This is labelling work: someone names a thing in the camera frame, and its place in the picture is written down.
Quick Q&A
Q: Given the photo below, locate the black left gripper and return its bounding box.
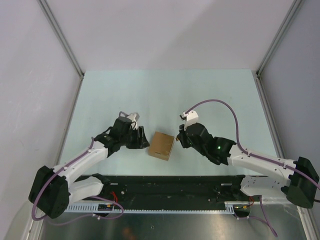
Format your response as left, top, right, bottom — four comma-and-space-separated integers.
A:
120, 126, 150, 149

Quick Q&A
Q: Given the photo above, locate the brown cardboard express box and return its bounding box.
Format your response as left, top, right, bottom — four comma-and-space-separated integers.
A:
148, 131, 175, 161

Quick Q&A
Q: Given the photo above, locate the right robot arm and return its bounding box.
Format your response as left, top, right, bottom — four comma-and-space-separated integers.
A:
176, 123, 320, 209

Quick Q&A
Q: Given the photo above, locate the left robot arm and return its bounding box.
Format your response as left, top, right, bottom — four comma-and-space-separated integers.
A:
28, 112, 150, 221

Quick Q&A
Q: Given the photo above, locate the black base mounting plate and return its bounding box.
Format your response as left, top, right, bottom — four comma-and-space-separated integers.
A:
72, 174, 276, 211

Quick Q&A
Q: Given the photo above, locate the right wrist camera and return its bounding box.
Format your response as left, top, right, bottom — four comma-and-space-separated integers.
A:
180, 110, 199, 130

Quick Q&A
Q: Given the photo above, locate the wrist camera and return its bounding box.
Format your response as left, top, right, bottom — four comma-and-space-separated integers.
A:
180, 110, 199, 130
118, 111, 140, 122

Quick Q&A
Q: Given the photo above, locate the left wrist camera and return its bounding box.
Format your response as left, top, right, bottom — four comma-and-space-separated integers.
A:
118, 111, 140, 122

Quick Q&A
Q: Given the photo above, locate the white slotted cable duct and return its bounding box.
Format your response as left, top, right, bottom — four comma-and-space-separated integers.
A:
64, 201, 235, 215

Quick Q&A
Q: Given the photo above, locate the right aluminium corner post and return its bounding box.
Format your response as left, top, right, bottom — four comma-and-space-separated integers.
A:
255, 0, 305, 78

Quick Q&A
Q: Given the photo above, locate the aluminium corner post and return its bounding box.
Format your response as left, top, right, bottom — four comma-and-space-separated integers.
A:
37, 0, 85, 80
255, 0, 305, 78

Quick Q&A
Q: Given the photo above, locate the left aluminium corner post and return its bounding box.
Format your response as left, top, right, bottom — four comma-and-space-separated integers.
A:
37, 0, 85, 80

